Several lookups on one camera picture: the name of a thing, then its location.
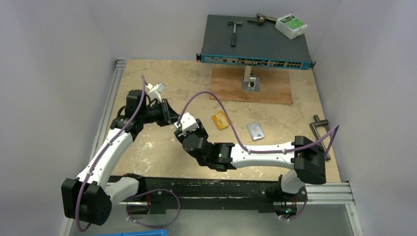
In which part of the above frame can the plywood board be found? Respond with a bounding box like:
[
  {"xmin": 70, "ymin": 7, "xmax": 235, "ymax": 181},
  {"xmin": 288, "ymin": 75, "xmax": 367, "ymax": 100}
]
[{"xmin": 210, "ymin": 67, "xmax": 293, "ymax": 105}]

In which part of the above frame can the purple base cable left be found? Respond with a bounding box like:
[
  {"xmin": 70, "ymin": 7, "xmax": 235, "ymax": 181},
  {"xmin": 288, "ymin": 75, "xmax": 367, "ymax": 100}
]
[{"xmin": 125, "ymin": 190, "xmax": 181, "ymax": 229}]

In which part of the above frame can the white green box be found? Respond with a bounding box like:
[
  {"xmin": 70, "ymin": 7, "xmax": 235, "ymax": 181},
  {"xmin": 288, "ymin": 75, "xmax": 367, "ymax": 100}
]
[{"xmin": 275, "ymin": 14, "xmax": 308, "ymax": 40}]

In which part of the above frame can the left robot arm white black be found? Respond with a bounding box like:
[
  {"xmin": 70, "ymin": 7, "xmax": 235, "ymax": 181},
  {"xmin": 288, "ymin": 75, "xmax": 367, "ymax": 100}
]
[{"xmin": 61, "ymin": 89, "xmax": 179, "ymax": 225}]

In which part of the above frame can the small claw hammer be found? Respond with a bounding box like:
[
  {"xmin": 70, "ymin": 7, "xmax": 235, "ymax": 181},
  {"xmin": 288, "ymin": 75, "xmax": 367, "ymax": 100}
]
[{"xmin": 227, "ymin": 21, "xmax": 242, "ymax": 47}]

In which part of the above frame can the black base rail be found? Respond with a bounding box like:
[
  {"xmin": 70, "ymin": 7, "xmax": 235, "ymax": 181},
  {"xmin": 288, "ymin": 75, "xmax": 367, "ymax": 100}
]
[{"xmin": 127, "ymin": 174, "xmax": 305, "ymax": 214}]

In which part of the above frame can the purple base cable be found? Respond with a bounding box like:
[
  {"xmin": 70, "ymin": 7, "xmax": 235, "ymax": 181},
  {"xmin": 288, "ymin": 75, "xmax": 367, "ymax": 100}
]
[
  {"xmin": 125, "ymin": 190, "xmax": 181, "ymax": 229},
  {"xmin": 277, "ymin": 192, "xmax": 309, "ymax": 222}
]

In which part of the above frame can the blue plastic bin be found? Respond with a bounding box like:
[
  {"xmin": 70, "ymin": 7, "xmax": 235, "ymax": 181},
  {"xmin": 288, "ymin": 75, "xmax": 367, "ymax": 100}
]
[{"xmin": 95, "ymin": 230, "xmax": 168, "ymax": 236}]

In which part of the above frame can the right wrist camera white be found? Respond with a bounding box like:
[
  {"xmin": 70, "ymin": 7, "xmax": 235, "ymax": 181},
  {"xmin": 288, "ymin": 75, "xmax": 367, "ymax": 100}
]
[{"xmin": 175, "ymin": 112, "xmax": 199, "ymax": 136}]

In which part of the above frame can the aluminium frame rail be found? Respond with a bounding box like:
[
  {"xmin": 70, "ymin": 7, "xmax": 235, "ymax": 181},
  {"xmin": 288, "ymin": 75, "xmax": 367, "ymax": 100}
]
[
  {"xmin": 273, "ymin": 182, "xmax": 356, "ymax": 207},
  {"xmin": 93, "ymin": 59, "xmax": 127, "ymax": 148}
]

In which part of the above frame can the gold credit card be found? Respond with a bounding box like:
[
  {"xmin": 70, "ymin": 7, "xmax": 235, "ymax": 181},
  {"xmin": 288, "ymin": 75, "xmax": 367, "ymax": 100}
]
[{"xmin": 211, "ymin": 111, "xmax": 230, "ymax": 130}]

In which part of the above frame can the aluminium frame rail left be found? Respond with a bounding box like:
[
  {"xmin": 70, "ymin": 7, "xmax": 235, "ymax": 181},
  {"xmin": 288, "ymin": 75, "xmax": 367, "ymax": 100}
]
[{"xmin": 93, "ymin": 59, "xmax": 127, "ymax": 148}]

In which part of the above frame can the dark hammer tool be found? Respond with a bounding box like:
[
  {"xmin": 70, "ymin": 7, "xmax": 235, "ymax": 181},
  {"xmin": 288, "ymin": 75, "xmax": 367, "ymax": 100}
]
[{"xmin": 247, "ymin": 13, "xmax": 277, "ymax": 25}]

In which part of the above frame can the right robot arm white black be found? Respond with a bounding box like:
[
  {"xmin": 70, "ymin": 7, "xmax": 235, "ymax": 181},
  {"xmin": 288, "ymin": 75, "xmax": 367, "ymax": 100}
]
[{"xmin": 175, "ymin": 118, "xmax": 327, "ymax": 200}]

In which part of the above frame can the aluminium frame rail front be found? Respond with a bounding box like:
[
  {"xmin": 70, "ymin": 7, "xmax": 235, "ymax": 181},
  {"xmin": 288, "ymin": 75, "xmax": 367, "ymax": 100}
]
[{"xmin": 273, "ymin": 182, "xmax": 356, "ymax": 207}]

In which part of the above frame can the network switch dark blue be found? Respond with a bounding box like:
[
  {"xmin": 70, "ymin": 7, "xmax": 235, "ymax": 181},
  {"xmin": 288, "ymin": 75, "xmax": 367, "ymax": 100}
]
[{"xmin": 196, "ymin": 15, "xmax": 316, "ymax": 70}]

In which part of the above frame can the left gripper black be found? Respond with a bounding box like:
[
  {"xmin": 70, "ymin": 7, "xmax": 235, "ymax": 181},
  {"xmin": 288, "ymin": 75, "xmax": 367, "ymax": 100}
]
[{"xmin": 140, "ymin": 98, "xmax": 180, "ymax": 127}]

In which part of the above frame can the metal post stand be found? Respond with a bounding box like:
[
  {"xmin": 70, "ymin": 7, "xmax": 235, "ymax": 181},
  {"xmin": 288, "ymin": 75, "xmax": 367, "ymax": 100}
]
[{"xmin": 241, "ymin": 66, "xmax": 260, "ymax": 92}]

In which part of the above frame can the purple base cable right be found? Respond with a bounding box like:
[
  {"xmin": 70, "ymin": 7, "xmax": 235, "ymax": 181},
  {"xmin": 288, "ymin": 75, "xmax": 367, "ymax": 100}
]
[{"xmin": 277, "ymin": 192, "xmax": 309, "ymax": 222}]

